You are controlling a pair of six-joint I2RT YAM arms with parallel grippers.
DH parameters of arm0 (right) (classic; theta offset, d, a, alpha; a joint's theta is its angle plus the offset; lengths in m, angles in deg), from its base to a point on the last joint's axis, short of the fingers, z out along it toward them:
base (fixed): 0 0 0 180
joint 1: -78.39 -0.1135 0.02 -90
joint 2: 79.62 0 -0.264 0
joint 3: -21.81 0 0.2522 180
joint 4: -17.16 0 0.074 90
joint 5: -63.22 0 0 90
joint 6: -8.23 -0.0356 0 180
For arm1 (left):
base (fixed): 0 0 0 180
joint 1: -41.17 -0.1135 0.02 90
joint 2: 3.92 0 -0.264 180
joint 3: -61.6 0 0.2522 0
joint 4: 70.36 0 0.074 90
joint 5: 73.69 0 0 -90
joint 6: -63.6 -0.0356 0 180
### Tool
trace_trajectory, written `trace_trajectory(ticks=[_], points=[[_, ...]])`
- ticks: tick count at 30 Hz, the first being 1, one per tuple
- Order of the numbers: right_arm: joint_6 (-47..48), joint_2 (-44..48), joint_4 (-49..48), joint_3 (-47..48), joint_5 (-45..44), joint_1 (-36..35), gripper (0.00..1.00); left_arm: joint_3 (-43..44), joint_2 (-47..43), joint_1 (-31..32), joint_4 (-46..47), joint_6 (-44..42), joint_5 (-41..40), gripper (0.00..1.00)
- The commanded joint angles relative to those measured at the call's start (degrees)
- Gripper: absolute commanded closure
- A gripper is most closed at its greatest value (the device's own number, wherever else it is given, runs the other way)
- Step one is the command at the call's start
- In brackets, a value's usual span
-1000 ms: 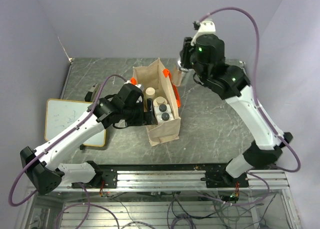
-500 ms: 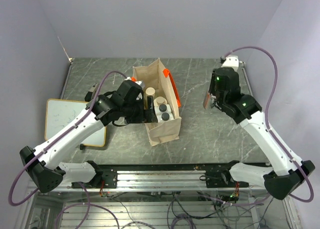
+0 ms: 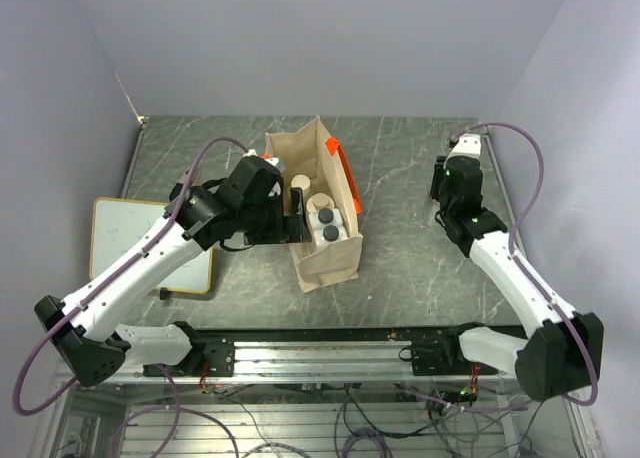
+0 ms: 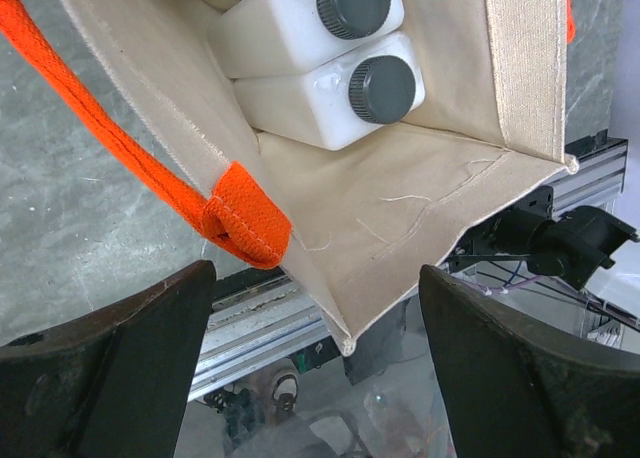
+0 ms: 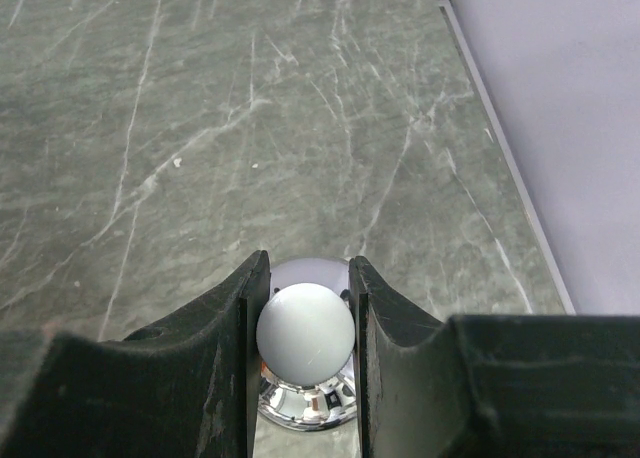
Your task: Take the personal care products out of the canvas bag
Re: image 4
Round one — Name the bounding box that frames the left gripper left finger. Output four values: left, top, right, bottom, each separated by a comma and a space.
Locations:
1, 260, 216, 457

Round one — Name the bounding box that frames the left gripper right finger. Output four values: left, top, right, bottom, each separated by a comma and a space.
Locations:
419, 265, 639, 457

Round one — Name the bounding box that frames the beige canvas tote bag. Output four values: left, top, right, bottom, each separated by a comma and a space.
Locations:
1, 0, 577, 354

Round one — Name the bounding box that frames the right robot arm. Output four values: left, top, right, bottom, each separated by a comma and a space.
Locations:
527, 206, 639, 290

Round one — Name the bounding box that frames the white bottle grey cap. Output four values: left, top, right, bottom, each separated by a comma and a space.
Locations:
208, 0, 405, 79
234, 32, 426, 151

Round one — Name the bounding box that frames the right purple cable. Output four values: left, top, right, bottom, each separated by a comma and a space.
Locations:
469, 275, 544, 297

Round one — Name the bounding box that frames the aluminium mounting rail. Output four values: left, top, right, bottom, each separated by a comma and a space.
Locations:
177, 124, 627, 399

